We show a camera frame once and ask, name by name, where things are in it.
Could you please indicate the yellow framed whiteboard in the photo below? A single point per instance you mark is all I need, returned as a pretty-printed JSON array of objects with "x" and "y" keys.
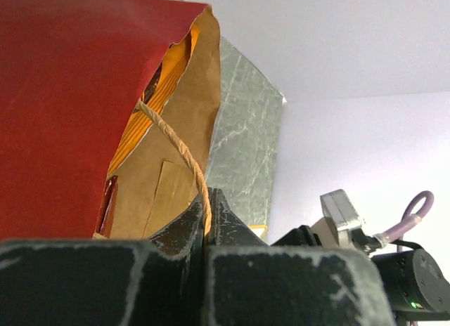
[{"x": 259, "y": 230}]

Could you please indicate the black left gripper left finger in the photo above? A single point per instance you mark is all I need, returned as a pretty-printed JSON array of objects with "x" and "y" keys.
[{"x": 154, "y": 281}]

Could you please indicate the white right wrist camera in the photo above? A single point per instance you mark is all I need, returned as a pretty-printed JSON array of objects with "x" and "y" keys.
[{"x": 339, "y": 220}]

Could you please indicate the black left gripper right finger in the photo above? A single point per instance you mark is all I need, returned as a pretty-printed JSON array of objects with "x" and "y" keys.
[{"x": 248, "y": 282}]

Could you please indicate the red snack bag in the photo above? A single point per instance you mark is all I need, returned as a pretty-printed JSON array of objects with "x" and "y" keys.
[{"x": 104, "y": 221}]

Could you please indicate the red paper bag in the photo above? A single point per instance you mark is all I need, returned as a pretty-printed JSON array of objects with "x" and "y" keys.
[{"x": 72, "y": 72}]

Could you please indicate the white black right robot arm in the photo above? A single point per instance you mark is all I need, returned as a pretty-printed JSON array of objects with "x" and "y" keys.
[{"x": 413, "y": 282}]

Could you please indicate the orange snack bag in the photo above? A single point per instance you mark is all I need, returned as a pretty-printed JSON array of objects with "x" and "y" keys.
[{"x": 156, "y": 95}]

